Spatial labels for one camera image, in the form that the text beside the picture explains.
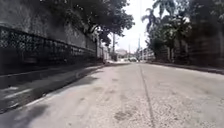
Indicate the utility pole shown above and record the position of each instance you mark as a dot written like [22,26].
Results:
[113,43]

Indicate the pale vehicle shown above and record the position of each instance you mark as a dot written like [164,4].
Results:
[133,59]

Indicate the thin pole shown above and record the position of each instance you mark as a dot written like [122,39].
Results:
[139,46]

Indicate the grey concrete road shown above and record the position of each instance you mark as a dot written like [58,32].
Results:
[126,96]

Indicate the white panelled fence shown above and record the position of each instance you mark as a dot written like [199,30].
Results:
[148,54]

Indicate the large leafy tree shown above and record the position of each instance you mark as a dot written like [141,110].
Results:
[93,13]

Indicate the row of trees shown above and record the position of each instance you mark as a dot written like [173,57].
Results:
[173,30]

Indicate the grey concrete pavement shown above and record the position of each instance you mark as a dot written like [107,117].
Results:
[40,81]

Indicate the raised kerb pavement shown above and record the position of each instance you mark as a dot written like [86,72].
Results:
[193,67]

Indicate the wall with lattice fence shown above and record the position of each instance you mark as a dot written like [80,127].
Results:
[33,46]

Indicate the dark boundary wall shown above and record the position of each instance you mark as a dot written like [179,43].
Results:
[206,50]

